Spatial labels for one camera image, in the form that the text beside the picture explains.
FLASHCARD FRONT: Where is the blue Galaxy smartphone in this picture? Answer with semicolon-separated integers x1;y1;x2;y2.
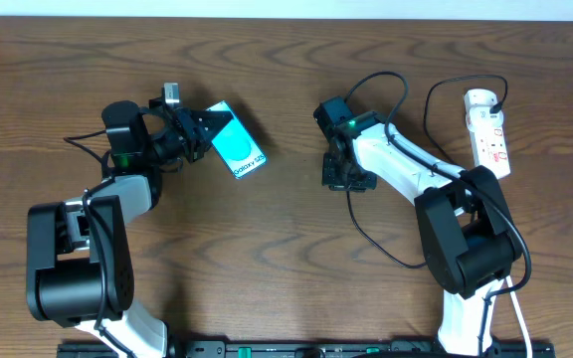
207;100;267;179

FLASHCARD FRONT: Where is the black charger cable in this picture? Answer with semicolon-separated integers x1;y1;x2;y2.
345;74;509;269

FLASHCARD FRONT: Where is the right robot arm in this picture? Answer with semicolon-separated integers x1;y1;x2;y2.
313;96;531;357

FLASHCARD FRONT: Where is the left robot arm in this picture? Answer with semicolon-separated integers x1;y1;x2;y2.
26;98;234;357

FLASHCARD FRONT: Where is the white power strip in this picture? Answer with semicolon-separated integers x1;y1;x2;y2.
464;89;510;179

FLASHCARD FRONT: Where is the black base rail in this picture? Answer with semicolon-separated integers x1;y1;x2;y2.
56;339;556;358

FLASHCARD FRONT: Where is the white power strip cord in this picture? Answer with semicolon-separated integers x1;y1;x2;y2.
502;275;534;358

